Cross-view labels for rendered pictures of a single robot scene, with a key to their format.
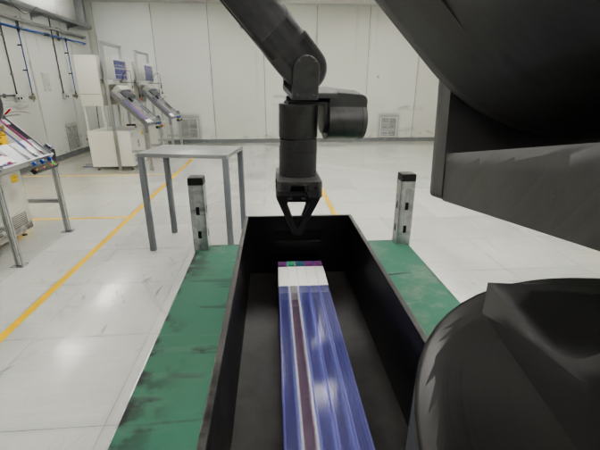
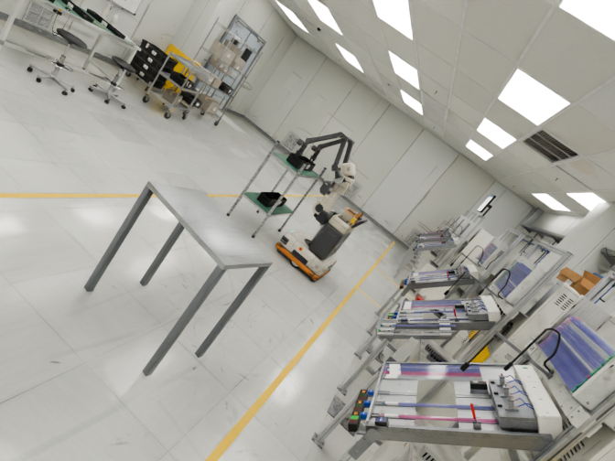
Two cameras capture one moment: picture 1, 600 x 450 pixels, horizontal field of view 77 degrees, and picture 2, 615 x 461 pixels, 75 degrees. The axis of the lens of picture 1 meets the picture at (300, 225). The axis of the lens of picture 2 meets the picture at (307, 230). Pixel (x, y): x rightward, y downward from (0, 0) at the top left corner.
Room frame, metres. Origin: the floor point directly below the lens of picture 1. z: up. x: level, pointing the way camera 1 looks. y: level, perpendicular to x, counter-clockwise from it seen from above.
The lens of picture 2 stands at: (4.98, 1.85, 1.65)
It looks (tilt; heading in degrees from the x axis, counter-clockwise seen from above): 15 degrees down; 195
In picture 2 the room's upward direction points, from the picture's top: 37 degrees clockwise
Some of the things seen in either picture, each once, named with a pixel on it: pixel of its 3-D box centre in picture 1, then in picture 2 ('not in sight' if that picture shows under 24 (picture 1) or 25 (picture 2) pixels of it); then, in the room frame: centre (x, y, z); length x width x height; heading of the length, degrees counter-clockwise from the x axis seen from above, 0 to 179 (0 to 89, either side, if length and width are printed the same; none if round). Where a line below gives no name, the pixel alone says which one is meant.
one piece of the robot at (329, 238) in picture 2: not in sight; (333, 231); (0.24, 0.84, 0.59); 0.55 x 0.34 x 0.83; 4
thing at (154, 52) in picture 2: not in sight; (150, 68); (-1.17, -4.22, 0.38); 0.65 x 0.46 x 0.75; 97
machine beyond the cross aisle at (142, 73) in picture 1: (142, 104); not in sight; (7.89, 3.12, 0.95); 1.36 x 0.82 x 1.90; 94
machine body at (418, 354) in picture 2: not in sight; (427, 395); (1.46, 2.63, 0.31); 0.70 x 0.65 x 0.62; 4
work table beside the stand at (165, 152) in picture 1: (196, 197); (177, 274); (3.04, 0.85, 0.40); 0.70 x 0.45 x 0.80; 83
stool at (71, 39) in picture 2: not in sight; (64, 62); (1.51, -2.72, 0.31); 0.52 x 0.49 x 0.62; 4
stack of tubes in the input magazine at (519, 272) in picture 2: not in sight; (519, 283); (1.53, 2.51, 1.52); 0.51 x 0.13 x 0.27; 4
